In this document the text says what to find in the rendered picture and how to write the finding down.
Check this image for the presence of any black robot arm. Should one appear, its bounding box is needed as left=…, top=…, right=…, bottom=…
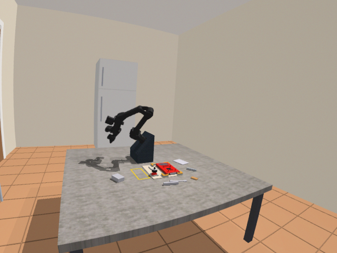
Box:
left=105, top=105, right=154, bottom=144

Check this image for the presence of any white rectangular patch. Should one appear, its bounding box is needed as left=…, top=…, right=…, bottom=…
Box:
left=173, top=159, right=189, bottom=165

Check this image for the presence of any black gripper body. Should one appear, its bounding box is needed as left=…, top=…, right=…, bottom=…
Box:
left=107, top=127, right=121, bottom=141

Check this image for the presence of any small white rectangular block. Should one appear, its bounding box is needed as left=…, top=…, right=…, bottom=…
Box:
left=111, top=173, right=125, bottom=183

